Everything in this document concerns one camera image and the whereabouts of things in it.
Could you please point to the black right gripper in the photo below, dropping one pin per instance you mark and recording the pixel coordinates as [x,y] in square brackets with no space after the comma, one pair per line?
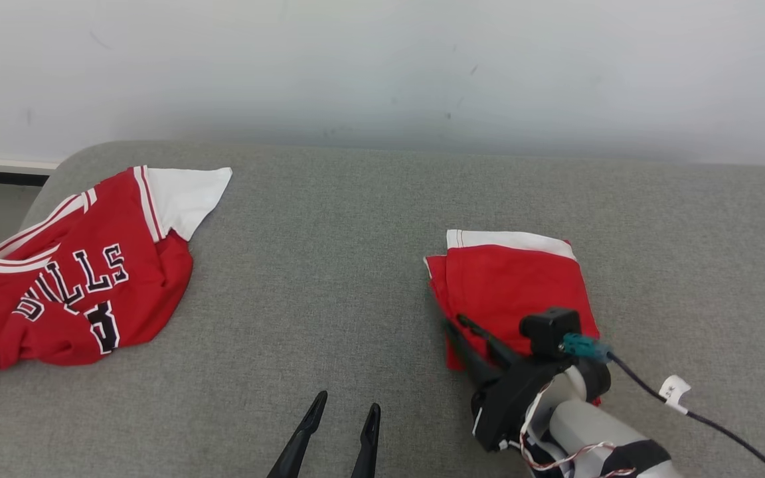
[509,405]

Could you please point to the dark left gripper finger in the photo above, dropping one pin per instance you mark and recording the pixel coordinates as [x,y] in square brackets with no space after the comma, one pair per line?
[369,441]
[306,425]

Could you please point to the red shorts with white trim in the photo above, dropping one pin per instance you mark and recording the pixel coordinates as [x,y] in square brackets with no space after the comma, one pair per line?
[509,285]

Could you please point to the red jersey with white sleeves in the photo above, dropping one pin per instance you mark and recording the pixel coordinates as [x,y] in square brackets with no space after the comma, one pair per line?
[90,312]

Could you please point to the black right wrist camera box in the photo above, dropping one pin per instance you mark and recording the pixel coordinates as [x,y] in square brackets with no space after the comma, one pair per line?
[548,332]

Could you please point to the teal right camera connector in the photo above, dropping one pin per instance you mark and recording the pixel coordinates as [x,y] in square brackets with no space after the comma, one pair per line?
[585,346]

